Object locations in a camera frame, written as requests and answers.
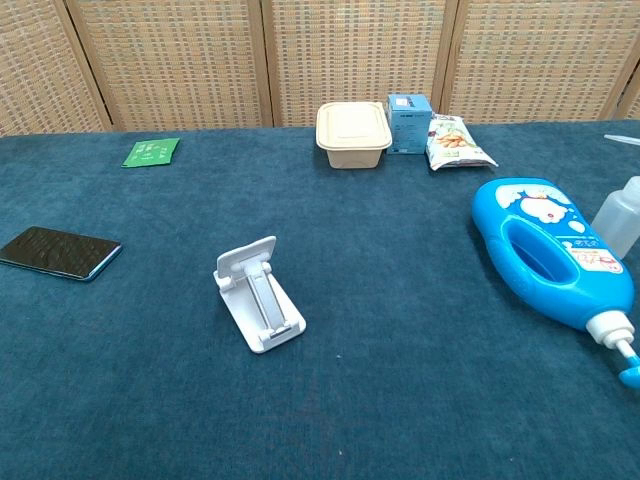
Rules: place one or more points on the black smartphone blue edge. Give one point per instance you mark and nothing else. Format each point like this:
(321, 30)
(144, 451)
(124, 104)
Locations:
(59, 251)

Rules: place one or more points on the white folding phone stand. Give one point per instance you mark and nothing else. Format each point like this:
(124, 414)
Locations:
(258, 300)

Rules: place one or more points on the blue carpet table cover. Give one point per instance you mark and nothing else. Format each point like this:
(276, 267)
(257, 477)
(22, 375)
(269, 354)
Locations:
(350, 325)

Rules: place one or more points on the beige lidded food container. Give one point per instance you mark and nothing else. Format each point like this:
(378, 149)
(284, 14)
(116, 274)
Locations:
(353, 132)

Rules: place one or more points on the light blue carton box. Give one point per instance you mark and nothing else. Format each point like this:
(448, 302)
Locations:
(407, 125)

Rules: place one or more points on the white snack bag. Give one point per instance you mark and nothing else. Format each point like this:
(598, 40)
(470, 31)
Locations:
(454, 143)

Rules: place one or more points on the green tea packet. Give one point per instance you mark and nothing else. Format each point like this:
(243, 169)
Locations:
(150, 152)

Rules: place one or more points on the woven rattan folding screen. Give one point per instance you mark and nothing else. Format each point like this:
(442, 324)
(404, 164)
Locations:
(200, 60)

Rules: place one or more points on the blue cartoon detergent bottle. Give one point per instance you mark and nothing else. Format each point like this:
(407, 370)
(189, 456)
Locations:
(545, 250)

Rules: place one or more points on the translucent plastic squeeze bottle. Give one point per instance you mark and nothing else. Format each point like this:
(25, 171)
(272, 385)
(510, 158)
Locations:
(618, 220)

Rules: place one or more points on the clear plastic stick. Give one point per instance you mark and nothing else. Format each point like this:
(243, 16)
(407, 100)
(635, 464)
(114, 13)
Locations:
(622, 139)

